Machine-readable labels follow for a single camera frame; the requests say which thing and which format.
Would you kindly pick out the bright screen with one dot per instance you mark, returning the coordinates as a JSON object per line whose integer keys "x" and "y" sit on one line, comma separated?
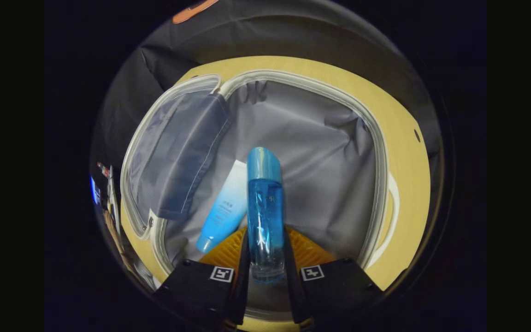
{"x": 95, "y": 191}

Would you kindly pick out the small red object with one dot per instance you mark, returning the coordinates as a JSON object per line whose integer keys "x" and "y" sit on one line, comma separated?
{"x": 103, "y": 169}

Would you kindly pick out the white suitcase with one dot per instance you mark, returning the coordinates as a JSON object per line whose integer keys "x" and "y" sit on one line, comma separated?
{"x": 316, "y": 161}

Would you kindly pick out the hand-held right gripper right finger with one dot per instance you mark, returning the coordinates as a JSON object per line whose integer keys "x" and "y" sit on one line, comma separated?
{"x": 292, "y": 286}

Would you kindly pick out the white blue skin care tube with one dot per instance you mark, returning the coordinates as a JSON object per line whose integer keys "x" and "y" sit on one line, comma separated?
{"x": 224, "y": 212}

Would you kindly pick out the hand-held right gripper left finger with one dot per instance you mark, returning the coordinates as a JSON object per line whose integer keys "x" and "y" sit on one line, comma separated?
{"x": 243, "y": 286}

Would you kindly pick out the clear blue toner bottle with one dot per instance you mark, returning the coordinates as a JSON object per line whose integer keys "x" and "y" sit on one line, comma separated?
{"x": 265, "y": 207}

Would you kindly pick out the black backdrop cloth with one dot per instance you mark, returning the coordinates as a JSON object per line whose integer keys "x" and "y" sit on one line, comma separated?
{"x": 293, "y": 37}

